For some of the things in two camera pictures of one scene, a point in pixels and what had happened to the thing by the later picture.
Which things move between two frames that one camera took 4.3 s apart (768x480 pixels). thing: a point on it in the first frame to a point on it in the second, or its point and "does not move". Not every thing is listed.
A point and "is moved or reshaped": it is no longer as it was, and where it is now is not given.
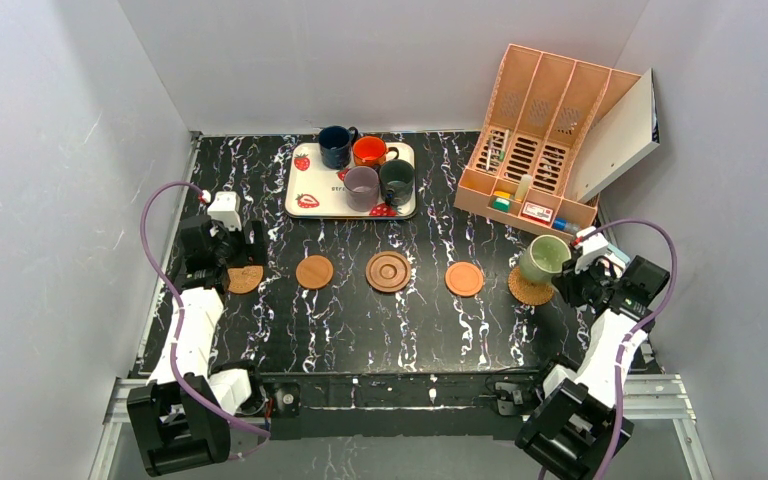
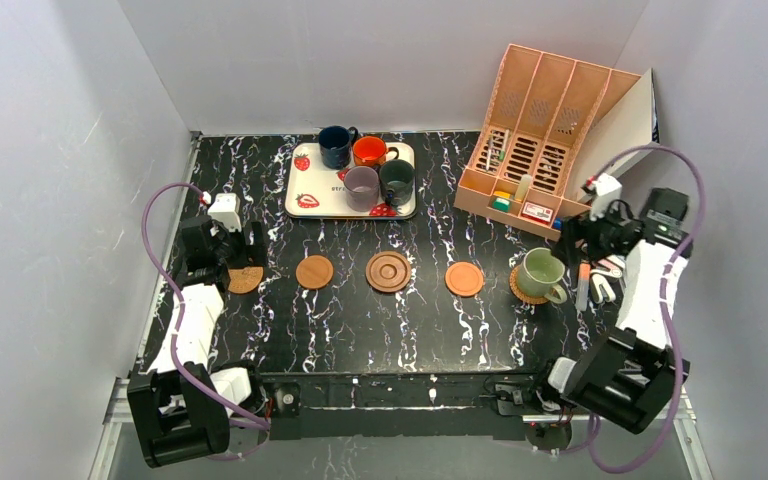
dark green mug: (396, 178) does not move
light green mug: (543, 259) is moved or reshaped
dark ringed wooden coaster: (388, 271) does not move
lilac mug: (362, 188) does not move
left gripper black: (249, 241) does not move
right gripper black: (570, 279) to (582, 235)
